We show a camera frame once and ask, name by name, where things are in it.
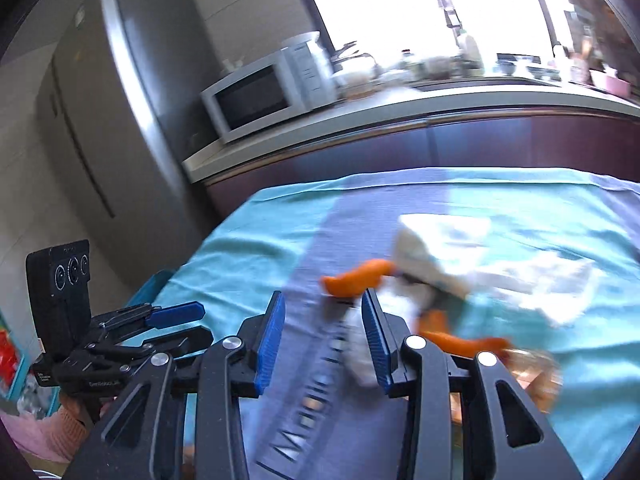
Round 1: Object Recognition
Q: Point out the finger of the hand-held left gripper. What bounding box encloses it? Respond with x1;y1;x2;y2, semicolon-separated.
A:
117;325;213;361
92;301;205;341

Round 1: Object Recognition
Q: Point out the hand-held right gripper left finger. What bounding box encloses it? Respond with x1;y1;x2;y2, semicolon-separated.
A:
62;291;287;480

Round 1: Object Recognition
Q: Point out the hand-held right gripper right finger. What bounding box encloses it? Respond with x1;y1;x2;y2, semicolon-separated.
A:
361;289;583;480

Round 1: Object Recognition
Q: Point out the white tissue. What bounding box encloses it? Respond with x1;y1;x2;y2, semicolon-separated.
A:
342;280;436;388
465;252;601;328

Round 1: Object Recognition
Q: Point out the blue bin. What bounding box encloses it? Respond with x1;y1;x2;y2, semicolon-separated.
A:
125;270;173;311

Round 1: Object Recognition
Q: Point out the curved orange peel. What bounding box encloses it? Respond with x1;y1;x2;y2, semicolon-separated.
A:
320;259;393;298

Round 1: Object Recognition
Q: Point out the red teal plastic item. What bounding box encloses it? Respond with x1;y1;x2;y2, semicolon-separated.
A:
0;310;31;411

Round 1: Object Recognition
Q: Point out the long orange peel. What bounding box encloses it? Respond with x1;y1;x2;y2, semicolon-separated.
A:
417;310;511;356

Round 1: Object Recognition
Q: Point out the teal purple printed cloth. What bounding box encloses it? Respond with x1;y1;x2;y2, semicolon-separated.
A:
150;167;640;480

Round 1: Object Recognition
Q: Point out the white crumpled paper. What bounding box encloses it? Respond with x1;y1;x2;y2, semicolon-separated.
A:
392;214;493;301

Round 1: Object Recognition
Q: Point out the pink cloth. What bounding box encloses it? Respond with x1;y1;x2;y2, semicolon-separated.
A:
0;397;86;463

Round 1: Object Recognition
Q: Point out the clear plastic wrapper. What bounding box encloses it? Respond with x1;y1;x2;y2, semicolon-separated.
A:
450;347;563;421

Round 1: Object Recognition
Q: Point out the grey refrigerator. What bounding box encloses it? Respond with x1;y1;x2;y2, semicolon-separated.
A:
35;0;226;281

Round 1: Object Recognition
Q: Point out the dark kitchen counter cabinet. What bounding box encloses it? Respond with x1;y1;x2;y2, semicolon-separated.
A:
182;77;640;221

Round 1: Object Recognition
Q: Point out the white microwave oven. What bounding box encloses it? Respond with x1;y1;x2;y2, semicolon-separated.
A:
200;42;341;143

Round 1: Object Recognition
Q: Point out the pink bowl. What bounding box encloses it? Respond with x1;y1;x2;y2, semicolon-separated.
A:
590;67;631;96

